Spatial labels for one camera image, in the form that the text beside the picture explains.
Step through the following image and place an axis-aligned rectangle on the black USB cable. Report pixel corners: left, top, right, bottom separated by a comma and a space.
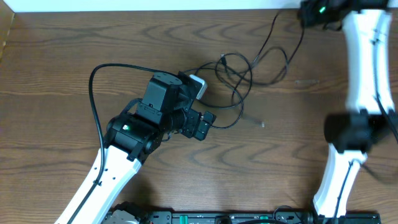
183, 11, 305, 130

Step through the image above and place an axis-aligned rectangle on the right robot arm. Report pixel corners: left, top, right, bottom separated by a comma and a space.
298, 1, 397, 223

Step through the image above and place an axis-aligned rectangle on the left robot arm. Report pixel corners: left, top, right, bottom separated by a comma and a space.
57, 72, 216, 223

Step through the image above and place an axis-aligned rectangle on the right camera cable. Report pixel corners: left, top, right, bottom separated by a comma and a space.
332, 27, 398, 224

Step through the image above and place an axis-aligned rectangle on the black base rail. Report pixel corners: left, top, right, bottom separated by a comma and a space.
102, 202, 381, 224

